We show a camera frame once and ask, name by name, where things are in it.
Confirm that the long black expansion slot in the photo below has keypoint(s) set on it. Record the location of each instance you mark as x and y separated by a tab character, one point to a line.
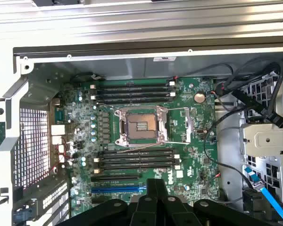
113	178

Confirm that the silver disk bay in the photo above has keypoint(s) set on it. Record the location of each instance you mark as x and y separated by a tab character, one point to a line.
266	141

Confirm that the blue expansion slot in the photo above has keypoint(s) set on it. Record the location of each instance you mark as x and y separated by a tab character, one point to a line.
113	189

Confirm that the green motherboard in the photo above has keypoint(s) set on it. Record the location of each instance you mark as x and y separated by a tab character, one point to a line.
193	155

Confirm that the thin metal locking lever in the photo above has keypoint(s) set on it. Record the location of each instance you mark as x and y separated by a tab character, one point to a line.
141	147
106	106

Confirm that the black RAM slot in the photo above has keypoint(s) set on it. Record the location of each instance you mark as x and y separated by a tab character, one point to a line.
136	156
136	150
132	100
132	84
136	167
136	161
132	94
132	89

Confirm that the open grey PC case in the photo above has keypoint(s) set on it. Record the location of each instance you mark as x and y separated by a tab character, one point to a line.
132	66

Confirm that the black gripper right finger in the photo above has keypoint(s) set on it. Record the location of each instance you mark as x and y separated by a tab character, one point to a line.
169	212

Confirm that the silver socket cover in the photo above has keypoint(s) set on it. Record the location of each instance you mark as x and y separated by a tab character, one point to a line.
163	122

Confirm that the CPU socket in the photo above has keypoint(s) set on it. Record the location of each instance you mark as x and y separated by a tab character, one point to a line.
138	127

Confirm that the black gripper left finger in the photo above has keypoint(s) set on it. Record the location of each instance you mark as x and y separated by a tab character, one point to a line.
146	212

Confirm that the round coin battery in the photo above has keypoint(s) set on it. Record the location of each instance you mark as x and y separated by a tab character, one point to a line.
199	97

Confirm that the short black expansion slot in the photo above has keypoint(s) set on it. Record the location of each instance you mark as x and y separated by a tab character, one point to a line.
99	199

